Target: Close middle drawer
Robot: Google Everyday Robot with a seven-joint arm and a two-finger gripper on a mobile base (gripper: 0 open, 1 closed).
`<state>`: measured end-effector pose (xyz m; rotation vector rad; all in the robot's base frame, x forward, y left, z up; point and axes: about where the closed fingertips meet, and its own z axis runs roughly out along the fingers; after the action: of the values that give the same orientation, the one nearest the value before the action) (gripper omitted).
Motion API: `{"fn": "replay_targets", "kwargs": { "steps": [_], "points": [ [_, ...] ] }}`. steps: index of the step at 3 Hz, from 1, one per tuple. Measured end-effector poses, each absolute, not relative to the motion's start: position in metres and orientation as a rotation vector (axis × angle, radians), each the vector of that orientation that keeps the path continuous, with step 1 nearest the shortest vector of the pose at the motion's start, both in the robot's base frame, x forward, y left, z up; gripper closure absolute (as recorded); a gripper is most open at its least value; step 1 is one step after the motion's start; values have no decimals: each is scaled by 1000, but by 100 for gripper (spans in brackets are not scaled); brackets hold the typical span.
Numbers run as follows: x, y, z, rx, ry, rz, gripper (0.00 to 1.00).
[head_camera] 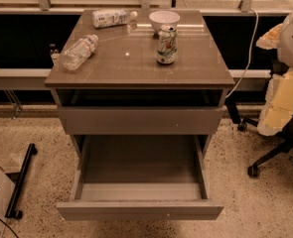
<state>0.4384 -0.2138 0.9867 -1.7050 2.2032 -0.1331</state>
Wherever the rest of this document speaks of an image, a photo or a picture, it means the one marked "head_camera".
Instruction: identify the grey drawer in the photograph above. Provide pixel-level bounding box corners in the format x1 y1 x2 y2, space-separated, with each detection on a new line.
57 135 223 220
58 107 222 135

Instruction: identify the black office chair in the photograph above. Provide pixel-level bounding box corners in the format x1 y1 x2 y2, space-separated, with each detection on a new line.
224 59 293 179

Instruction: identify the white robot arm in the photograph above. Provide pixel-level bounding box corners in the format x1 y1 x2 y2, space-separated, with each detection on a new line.
256 10 293 136

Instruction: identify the clear plastic bottle front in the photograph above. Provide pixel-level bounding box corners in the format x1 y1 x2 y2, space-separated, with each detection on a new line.
60 35 98 71

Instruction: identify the white bowl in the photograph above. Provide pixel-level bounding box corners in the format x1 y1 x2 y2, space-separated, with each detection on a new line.
149 11 180 32

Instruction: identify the small bottle behind cabinet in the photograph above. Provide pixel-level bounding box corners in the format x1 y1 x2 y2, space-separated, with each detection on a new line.
50 44 60 64

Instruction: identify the black metal stand bar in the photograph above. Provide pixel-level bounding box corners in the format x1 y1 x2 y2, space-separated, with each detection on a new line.
5 143 38 219

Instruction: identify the white cable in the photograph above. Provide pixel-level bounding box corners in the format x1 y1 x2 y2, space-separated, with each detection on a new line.
224 7 260 99

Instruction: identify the plastic bottle white label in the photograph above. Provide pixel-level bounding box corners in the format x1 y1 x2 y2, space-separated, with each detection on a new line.
92 9 138 29

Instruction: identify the black cable on floor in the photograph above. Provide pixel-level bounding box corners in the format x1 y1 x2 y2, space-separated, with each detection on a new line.
0 204 20 238

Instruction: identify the grey drawer cabinet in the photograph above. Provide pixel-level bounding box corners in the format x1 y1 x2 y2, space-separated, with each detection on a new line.
45 11 233 150

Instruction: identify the green white soda can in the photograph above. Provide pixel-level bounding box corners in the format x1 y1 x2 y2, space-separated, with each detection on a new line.
157 25 177 64

